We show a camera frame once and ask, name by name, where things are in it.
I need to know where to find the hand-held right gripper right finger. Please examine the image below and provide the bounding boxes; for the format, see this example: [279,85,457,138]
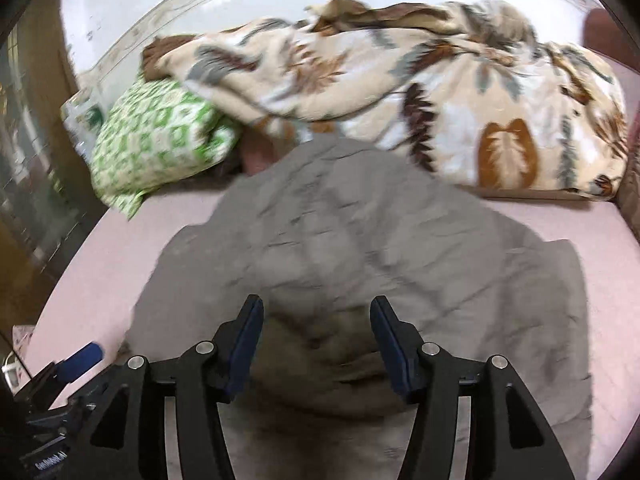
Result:
[370,296,576,480]

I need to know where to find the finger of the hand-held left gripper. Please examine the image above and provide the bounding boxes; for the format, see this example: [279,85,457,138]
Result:
[27,341,105,401]

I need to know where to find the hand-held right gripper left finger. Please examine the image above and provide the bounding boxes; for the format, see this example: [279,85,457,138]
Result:
[65,294,265,480]

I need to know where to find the grey quilted jacket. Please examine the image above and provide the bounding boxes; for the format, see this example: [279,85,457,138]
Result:
[120,135,596,480]

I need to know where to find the white patterned bag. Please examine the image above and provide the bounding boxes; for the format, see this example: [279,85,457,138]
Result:
[0,324,37,391]

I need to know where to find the pink diamond pattern mat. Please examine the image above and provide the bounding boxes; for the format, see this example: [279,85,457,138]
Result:
[25,175,640,480]

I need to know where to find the patterned glass door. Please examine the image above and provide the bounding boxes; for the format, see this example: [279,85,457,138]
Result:
[0,10,126,341]

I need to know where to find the green checked pillow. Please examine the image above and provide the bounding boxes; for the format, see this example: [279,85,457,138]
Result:
[90,77,243,221]

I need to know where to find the clear plastic package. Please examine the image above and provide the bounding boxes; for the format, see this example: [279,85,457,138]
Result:
[60,92,108,161]

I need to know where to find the leaf print fleece blanket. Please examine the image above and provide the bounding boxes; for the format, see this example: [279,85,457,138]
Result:
[140,0,631,201]

